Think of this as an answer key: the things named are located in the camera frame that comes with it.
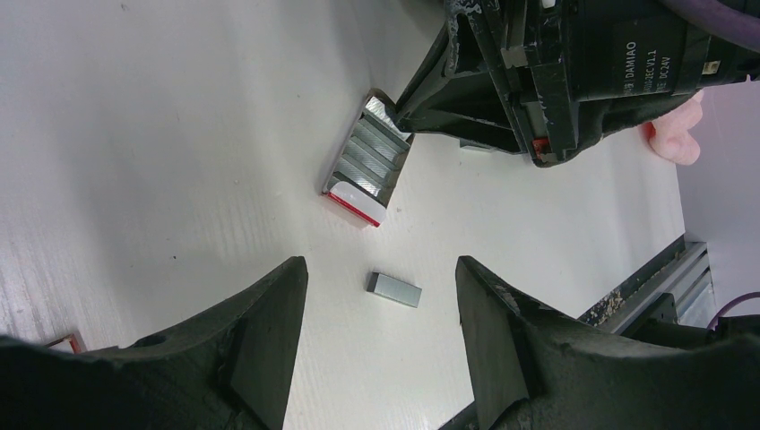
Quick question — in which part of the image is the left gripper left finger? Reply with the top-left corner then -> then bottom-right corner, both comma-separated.
1,256 -> 308,429

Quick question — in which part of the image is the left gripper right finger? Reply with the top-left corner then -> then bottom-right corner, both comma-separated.
455,256 -> 759,429

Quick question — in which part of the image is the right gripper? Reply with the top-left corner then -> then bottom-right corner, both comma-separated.
397,1 -> 759,159

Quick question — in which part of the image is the box of staples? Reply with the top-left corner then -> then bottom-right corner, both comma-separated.
321,88 -> 415,228

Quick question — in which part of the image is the grey staple strip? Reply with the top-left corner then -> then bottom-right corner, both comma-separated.
367,271 -> 422,308
460,140 -> 495,152

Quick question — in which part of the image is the black pillow with beige flowers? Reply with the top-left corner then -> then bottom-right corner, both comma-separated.
532,90 -> 704,168

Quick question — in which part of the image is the closed red white staple box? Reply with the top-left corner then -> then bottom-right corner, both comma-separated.
45,331 -> 86,354

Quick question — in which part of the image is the pink cloth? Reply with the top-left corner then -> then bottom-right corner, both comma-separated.
642,90 -> 704,166

